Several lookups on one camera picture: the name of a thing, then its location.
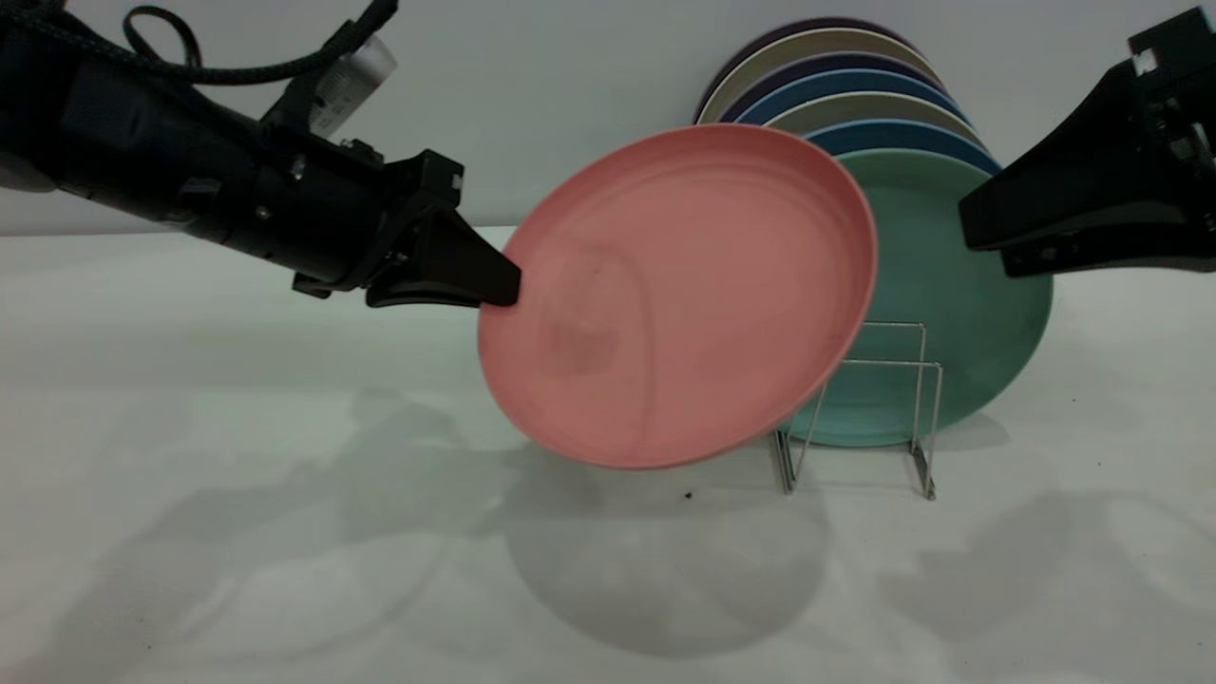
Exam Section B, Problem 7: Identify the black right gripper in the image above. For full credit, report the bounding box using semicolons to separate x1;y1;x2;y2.
958;8;1216;279

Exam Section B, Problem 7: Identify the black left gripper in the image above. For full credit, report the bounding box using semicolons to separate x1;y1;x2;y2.
252;126;523;310

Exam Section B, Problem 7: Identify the pink round plate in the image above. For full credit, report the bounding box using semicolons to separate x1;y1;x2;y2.
477;123;878;470

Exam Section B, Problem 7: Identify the green round plate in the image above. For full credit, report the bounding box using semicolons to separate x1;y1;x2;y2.
787;149;1054;448

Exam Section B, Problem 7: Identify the blue round plate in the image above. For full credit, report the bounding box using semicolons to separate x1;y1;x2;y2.
807;120;1003;178
736;69;966;127

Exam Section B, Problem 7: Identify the beige round plate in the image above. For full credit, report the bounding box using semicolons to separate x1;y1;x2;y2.
696;28;938;124
765;92;979;145

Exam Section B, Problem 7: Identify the dark purple round plate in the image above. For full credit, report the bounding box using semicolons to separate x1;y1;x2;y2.
698;17;915;120
717;52;943;124

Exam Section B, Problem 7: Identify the silver wire plate rack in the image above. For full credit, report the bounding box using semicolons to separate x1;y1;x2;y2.
771;321;943;502

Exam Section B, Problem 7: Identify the black braided cable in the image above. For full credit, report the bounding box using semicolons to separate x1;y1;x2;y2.
0;0;398;86

